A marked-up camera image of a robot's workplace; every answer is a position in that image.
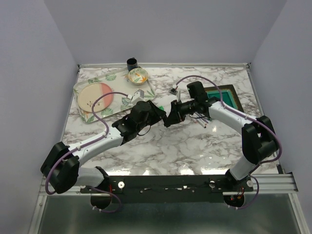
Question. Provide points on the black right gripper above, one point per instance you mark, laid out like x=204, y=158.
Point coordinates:
x=176, y=115

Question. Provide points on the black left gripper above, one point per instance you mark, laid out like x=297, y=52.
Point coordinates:
x=158, y=114

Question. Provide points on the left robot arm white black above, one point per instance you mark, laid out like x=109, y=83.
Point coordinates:
x=62, y=165

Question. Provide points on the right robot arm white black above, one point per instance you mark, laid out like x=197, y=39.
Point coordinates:
x=259, y=140

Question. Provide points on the floral small bowl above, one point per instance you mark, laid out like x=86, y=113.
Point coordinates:
x=138, y=76

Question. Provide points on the black teal square plate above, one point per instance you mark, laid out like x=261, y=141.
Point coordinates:
x=229, y=95

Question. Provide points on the dark blue mug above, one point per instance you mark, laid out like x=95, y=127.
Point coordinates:
x=131, y=64

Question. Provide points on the pink cream round plate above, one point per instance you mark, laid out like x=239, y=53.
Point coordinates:
x=89, y=94

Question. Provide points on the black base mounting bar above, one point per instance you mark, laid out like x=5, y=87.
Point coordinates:
x=170, y=188

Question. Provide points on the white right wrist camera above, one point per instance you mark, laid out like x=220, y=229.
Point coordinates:
x=176, y=92

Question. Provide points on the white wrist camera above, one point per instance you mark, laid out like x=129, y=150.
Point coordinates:
x=136, y=97
x=176, y=92

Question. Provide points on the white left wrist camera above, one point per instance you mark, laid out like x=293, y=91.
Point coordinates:
x=136, y=97

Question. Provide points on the aluminium frame rail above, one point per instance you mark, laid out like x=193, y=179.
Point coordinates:
x=276, y=183

